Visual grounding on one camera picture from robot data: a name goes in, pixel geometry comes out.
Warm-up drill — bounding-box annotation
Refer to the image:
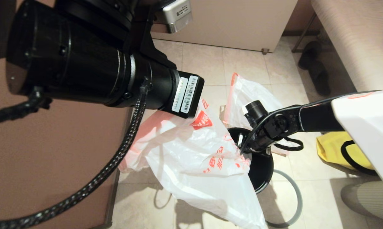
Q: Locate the white door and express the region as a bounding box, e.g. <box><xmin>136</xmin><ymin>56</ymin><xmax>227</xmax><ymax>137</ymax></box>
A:
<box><xmin>150</xmin><ymin>0</ymin><xmax>298</xmax><ymax>53</ymax></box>

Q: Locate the black slipper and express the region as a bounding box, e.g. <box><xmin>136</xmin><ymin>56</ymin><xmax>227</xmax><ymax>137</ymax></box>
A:
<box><xmin>308</xmin><ymin>61</ymin><xmax>331</xmax><ymax>96</ymax></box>
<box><xmin>297</xmin><ymin>41</ymin><xmax>321</xmax><ymax>70</ymax></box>

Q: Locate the yellow nonwoven bag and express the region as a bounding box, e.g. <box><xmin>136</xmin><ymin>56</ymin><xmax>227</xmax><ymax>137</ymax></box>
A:
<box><xmin>316</xmin><ymin>131</ymin><xmax>376</xmax><ymax>170</ymax></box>

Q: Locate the black round trash bin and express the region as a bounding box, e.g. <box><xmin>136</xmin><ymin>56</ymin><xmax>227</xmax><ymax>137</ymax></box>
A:
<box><xmin>227</xmin><ymin>127</ymin><xmax>274</xmax><ymax>194</ymax></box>

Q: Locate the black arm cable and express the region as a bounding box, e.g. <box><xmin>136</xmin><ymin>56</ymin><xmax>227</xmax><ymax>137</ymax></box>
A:
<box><xmin>241</xmin><ymin>92</ymin><xmax>383</xmax><ymax>175</ymax></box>
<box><xmin>0</xmin><ymin>81</ymin><xmax>152</xmax><ymax>229</ymax></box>

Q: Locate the white red-printed trash bag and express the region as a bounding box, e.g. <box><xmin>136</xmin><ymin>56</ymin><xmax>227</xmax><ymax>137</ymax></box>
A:
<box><xmin>223</xmin><ymin>73</ymin><xmax>289</xmax><ymax>156</ymax></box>
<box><xmin>118</xmin><ymin>99</ymin><xmax>268</xmax><ymax>229</ymax></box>

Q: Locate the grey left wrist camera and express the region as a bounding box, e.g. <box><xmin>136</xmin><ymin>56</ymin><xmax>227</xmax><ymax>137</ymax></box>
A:
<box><xmin>153</xmin><ymin>0</ymin><xmax>193</xmax><ymax>34</ymax></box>

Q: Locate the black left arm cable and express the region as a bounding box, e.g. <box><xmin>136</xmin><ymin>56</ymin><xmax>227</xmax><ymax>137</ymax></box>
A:
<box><xmin>0</xmin><ymin>81</ymin><xmax>152</xmax><ymax>229</ymax></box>

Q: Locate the grey bin retaining ring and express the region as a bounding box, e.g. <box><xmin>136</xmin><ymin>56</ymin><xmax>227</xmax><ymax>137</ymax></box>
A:
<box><xmin>265</xmin><ymin>170</ymin><xmax>303</xmax><ymax>228</ymax></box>

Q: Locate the grey ribbed cushion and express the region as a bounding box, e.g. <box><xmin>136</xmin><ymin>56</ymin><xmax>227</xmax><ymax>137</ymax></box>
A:
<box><xmin>340</xmin><ymin>181</ymin><xmax>383</xmax><ymax>223</ymax></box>

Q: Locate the light woodgrain table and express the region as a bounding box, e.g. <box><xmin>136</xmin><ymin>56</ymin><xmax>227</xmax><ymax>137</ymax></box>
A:
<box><xmin>291</xmin><ymin>0</ymin><xmax>383</xmax><ymax>93</ymax></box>

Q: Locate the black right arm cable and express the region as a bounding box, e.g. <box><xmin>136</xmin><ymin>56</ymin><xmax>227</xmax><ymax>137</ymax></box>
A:
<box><xmin>241</xmin><ymin>92</ymin><xmax>383</xmax><ymax>175</ymax></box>

